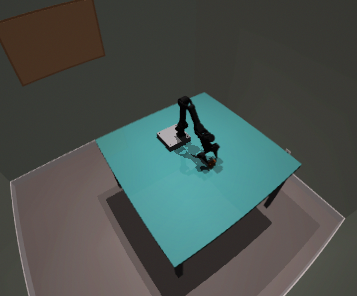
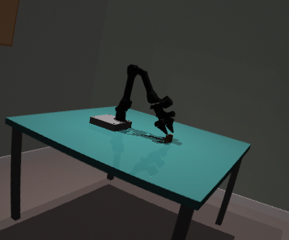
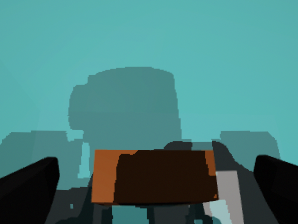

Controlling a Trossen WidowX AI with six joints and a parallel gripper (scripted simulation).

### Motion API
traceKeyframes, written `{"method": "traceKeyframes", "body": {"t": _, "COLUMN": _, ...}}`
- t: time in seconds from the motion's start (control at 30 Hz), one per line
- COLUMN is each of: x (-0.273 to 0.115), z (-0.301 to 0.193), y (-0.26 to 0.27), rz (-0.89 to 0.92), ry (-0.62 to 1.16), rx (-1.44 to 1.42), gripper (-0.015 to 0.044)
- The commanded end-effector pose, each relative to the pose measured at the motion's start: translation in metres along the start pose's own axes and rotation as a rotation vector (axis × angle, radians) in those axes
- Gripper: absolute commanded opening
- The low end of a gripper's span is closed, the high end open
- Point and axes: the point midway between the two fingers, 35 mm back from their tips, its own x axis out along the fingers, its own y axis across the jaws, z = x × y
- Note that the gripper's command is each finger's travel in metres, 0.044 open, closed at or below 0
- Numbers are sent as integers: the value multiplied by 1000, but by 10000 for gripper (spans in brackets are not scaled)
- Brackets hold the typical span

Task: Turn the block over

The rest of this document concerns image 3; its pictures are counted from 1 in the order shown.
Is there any orange block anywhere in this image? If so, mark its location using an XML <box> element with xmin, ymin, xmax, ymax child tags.
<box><xmin>92</xmin><ymin>149</ymin><xmax>220</xmax><ymax>206</ymax></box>

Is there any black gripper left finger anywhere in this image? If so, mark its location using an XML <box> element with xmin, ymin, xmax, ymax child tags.
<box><xmin>0</xmin><ymin>157</ymin><xmax>60</xmax><ymax>224</ymax></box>

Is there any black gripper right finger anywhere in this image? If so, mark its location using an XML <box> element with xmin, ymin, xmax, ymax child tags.
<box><xmin>253</xmin><ymin>155</ymin><xmax>298</xmax><ymax>224</ymax></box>

